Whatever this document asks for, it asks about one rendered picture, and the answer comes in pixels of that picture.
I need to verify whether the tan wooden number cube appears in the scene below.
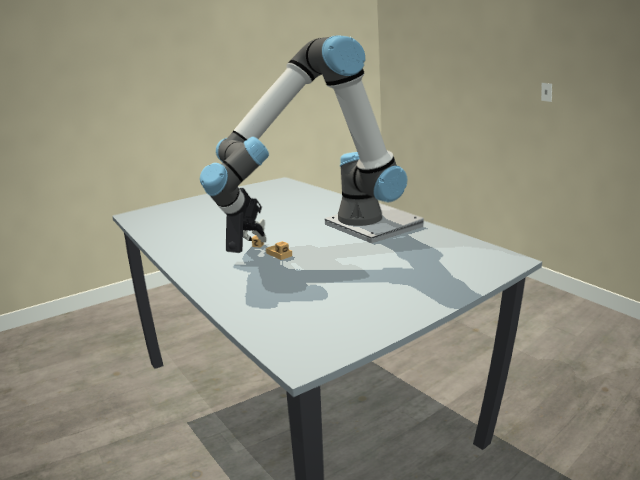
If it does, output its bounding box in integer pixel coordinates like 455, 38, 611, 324
275, 241, 289, 254
252, 235, 264, 248

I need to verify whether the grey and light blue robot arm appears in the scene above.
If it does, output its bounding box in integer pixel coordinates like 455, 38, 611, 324
200, 35, 407, 226

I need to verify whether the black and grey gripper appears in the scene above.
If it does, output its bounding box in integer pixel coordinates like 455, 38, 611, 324
225, 188, 267, 242

